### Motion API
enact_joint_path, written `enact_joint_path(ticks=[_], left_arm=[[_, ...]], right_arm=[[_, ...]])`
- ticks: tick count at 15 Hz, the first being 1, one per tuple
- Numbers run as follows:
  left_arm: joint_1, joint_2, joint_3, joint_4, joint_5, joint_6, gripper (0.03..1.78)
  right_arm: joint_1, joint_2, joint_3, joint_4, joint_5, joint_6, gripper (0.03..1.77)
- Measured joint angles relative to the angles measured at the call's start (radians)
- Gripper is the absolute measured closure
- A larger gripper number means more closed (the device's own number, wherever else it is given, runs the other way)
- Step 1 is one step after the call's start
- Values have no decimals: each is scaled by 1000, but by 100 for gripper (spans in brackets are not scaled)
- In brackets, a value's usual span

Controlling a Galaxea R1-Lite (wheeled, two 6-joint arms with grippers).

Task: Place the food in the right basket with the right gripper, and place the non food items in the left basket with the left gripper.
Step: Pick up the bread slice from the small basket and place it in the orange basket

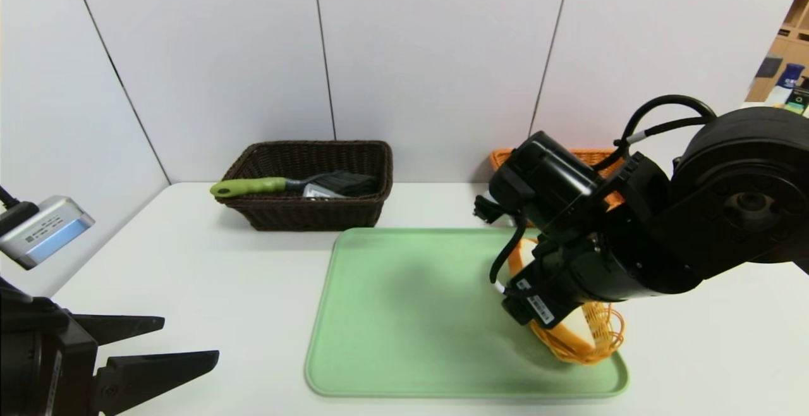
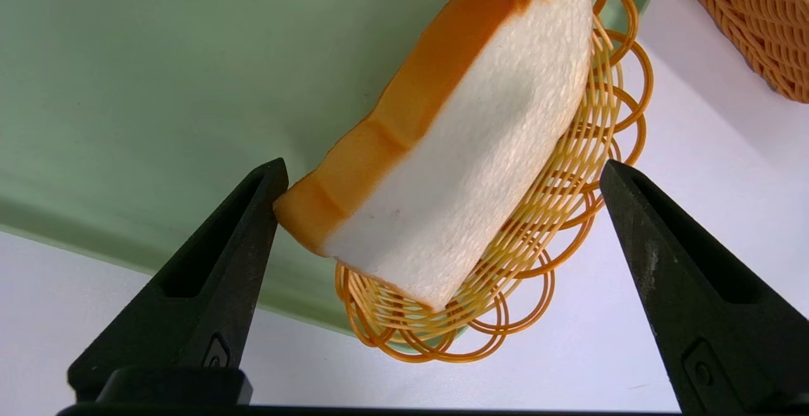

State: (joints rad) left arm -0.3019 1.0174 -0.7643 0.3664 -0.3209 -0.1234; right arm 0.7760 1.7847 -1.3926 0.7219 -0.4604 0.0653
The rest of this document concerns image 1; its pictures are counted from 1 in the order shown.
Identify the light green plastic tray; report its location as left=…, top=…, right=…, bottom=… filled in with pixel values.
left=304, top=227, right=629, bottom=398

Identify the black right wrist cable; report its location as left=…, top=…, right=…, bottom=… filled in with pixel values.
left=489, top=94, right=719, bottom=285

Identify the small oval woven basket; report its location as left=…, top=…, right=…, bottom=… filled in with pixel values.
left=508, top=238, right=626, bottom=365

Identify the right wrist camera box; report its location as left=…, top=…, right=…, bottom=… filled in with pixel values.
left=474, top=193, right=508, bottom=224

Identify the dark brown wicker basket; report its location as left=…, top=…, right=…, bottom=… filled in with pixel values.
left=216, top=140, right=394, bottom=232

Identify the grey rectangular pencil case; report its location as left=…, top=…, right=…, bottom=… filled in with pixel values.
left=302, top=183, right=347, bottom=200

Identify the wooden shelf unit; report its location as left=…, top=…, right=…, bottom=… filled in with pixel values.
left=745, top=0, right=809, bottom=104

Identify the white bottle with blue cap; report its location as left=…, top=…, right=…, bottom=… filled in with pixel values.
left=765, top=63, right=805, bottom=107

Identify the dark bristle brush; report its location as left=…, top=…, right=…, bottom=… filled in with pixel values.
left=210, top=171, right=380, bottom=199

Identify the orange wicker basket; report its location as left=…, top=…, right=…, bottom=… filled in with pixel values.
left=489, top=148, right=626, bottom=208

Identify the dark green package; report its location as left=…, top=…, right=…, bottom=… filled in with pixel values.
left=784, top=78, right=809, bottom=115

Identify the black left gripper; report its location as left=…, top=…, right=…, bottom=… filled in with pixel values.
left=1, top=296, right=220, bottom=416

